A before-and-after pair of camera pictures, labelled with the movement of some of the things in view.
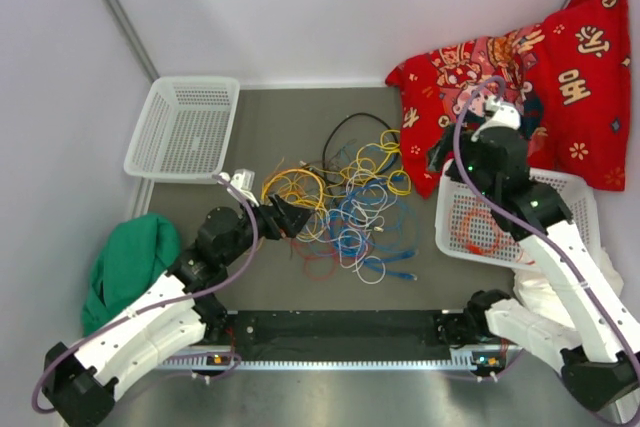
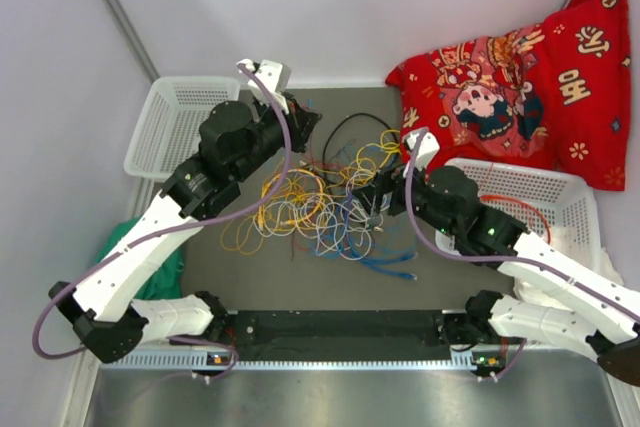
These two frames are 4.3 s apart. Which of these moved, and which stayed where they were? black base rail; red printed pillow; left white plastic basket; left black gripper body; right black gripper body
Moved: right black gripper body; left black gripper body
Stayed: black base rail; left white plastic basket; red printed pillow
